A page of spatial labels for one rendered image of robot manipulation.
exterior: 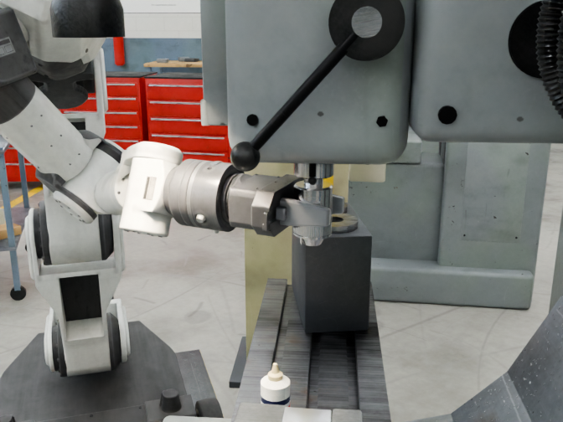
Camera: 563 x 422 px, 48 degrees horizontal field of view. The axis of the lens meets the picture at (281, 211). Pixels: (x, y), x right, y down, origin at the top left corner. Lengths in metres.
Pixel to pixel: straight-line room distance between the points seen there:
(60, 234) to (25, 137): 0.41
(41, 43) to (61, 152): 0.17
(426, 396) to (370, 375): 1.68
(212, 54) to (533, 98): 0.34
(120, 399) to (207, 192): 0.97
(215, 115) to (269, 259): 1.94
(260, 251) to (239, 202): 1.88
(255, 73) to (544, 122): 0.28
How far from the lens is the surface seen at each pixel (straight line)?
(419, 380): 2.85
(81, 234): 1.41
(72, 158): 1.07
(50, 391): 1.75
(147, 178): 0.85
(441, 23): 0.63
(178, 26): 10.01
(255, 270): 2.68
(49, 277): 1.47
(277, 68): 0.65
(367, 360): 1.12
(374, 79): 0.65
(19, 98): 1.01
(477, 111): 0.64
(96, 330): 1.60
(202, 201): 0.79
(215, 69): 0.74
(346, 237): 1.13
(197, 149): 5.45
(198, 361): 2.14
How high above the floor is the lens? 1.46
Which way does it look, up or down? 17 degrees down
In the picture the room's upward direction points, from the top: straight up
